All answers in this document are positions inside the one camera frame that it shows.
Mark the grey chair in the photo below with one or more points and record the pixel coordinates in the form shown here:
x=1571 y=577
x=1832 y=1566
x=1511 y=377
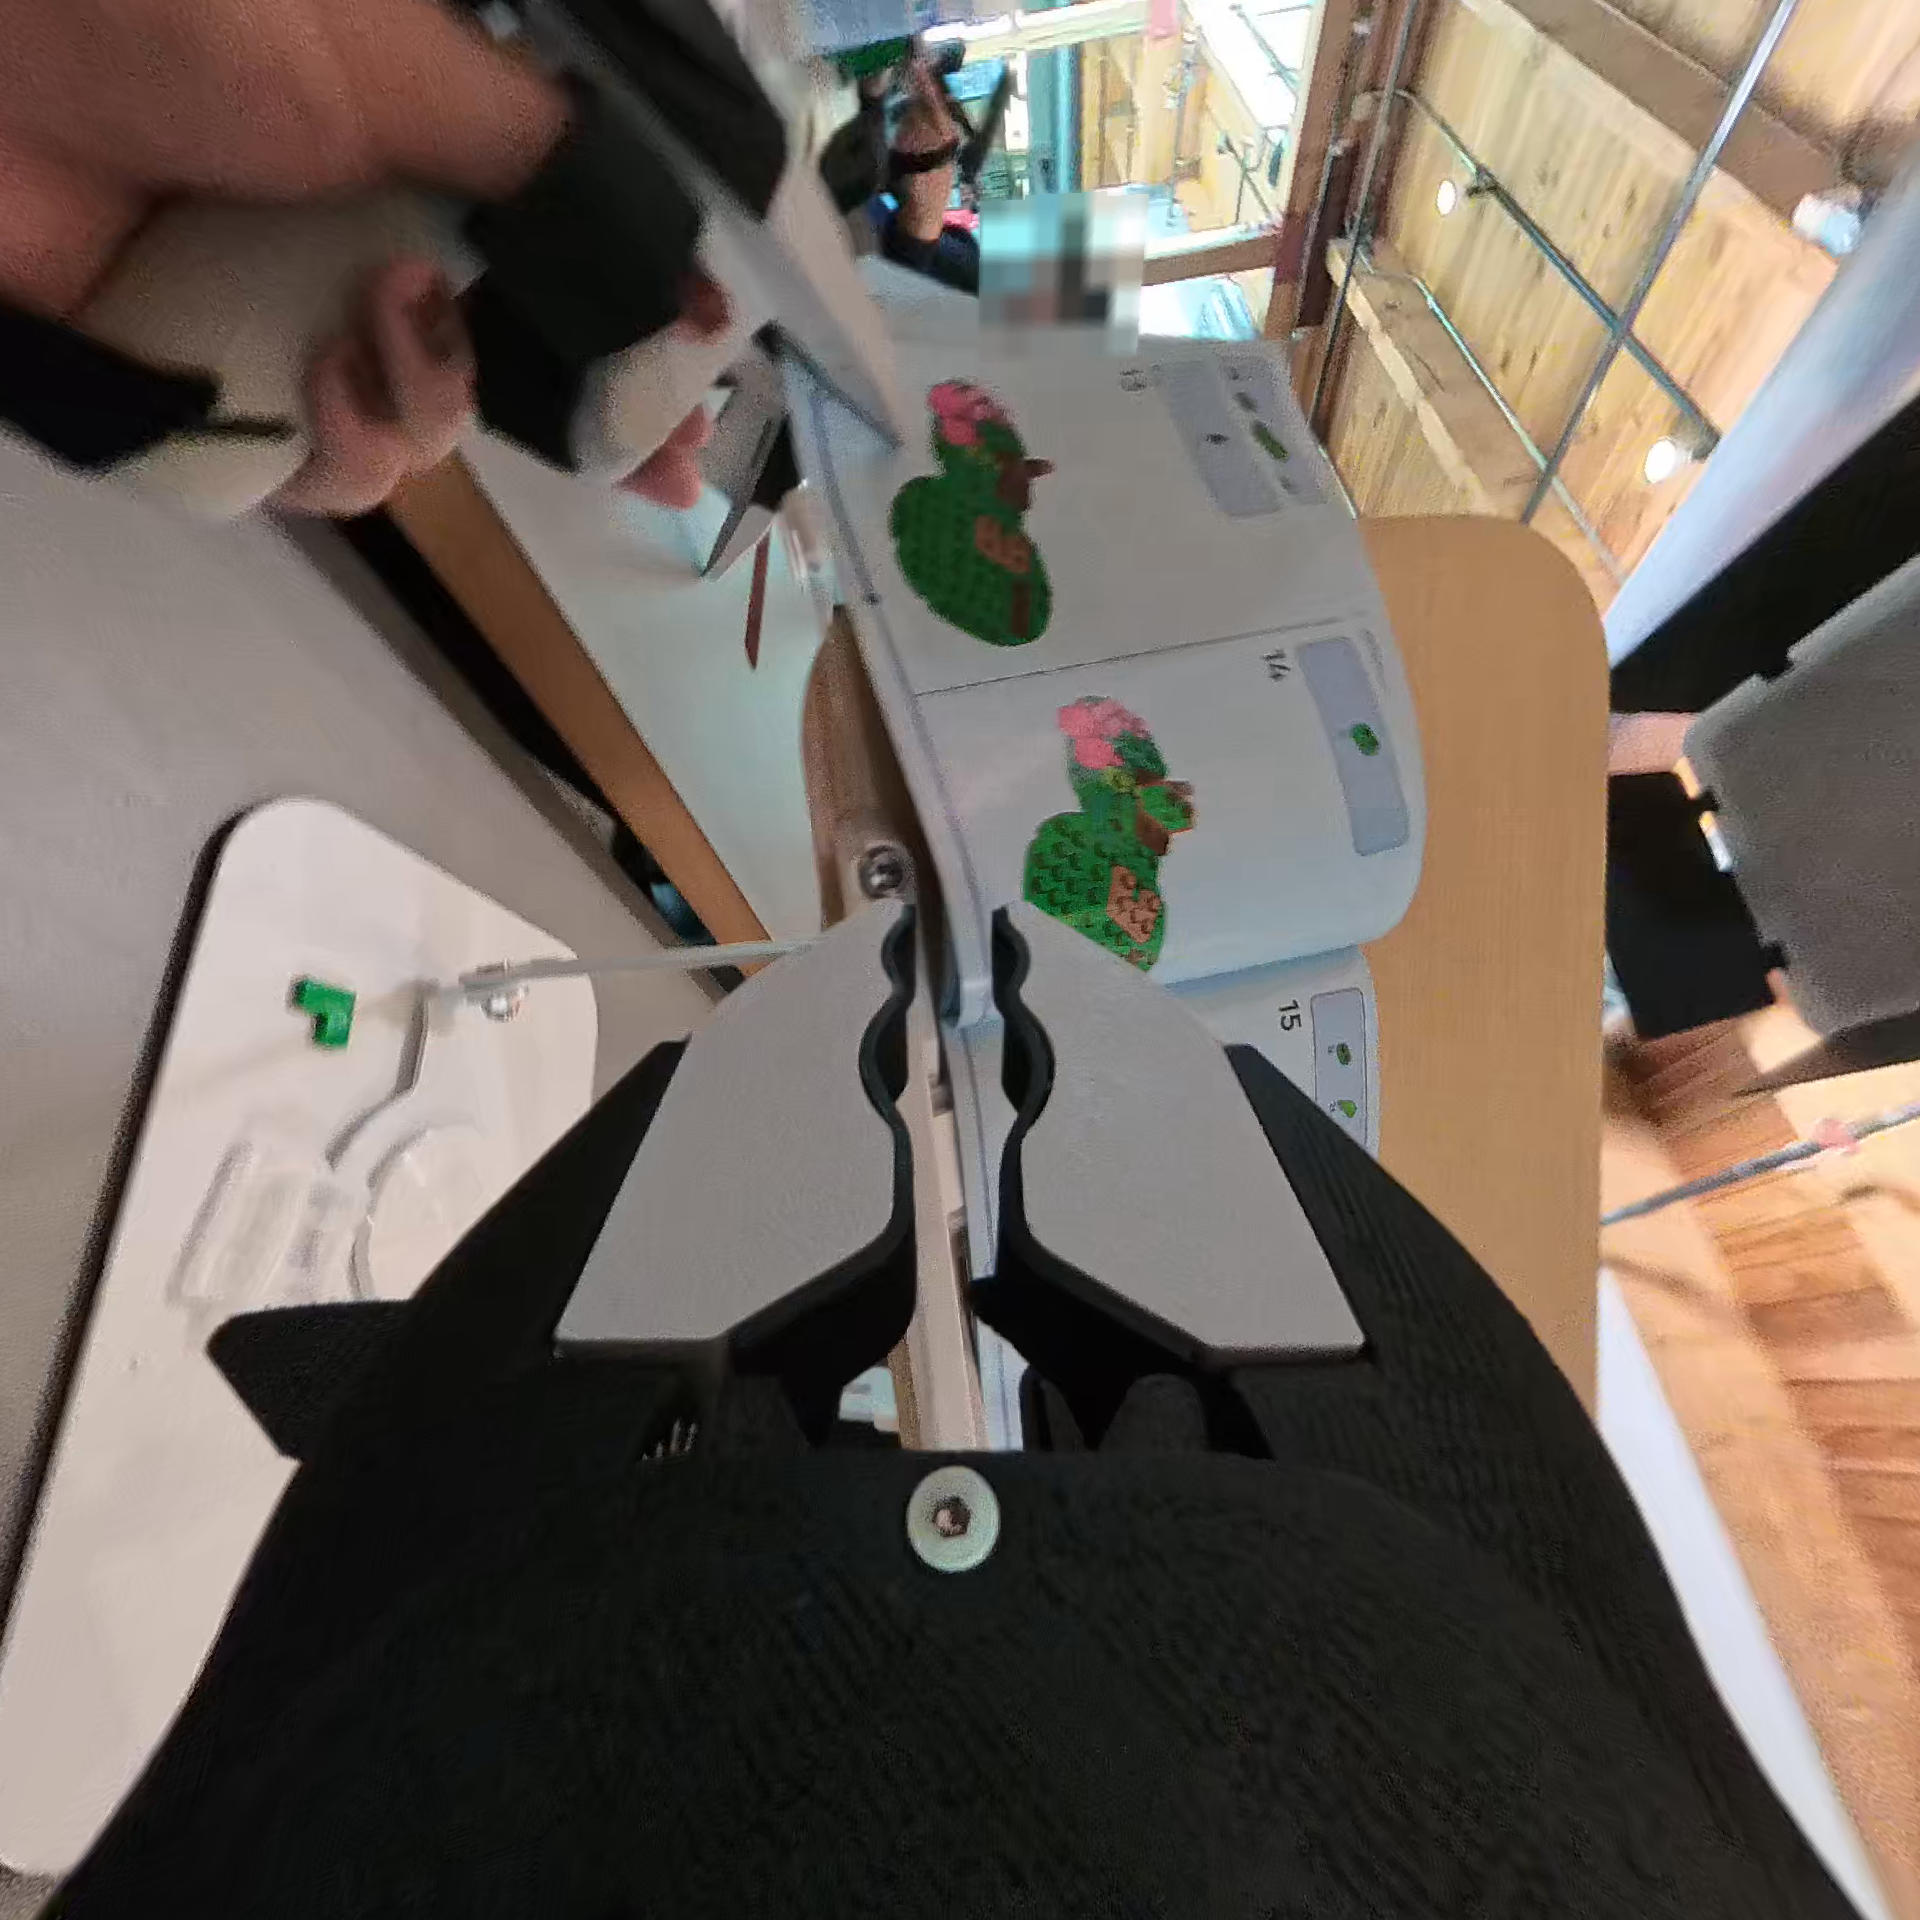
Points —
x=1814 y=779

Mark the wood-edged desk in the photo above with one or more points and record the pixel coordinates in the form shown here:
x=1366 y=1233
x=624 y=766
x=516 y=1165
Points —
x=600 y=720

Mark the white rounded tray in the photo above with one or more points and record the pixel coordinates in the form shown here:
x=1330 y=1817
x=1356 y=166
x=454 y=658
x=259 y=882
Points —
x=150 y=1499

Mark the metal screw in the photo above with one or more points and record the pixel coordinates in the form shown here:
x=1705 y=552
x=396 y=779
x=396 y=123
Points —
x=885 y=867

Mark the clear acrylic holder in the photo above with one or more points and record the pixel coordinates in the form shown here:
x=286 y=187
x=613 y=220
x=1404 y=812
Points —
x=360 y=1156

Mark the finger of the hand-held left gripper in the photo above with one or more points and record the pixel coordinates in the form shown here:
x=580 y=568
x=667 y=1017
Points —
x=804 y=286

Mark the round ceiling light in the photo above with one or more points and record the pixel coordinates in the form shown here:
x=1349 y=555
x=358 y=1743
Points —
x=1447 y=195
x=1656 y=456

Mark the metal conduit pipe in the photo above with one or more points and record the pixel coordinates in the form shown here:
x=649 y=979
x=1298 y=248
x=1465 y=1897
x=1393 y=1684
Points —
x=1545 y=240

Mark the wooden booklet board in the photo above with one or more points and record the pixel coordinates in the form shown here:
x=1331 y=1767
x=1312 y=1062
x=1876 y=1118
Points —
x=1500 y=901

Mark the open instruction booklet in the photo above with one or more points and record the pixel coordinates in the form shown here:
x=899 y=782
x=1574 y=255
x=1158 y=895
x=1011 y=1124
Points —
x=1202 y=568

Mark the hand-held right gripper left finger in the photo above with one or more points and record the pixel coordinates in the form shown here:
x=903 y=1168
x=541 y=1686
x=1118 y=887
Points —
x=738 y=1187

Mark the person's left hand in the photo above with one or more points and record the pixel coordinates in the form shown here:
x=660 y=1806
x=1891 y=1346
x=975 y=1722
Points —
x=227 y=104

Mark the green angled lego piece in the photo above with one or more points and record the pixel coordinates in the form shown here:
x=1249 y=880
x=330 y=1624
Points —
x=318 y=999

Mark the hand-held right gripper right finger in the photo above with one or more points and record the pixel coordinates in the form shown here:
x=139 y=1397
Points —
x=1185 y=1187

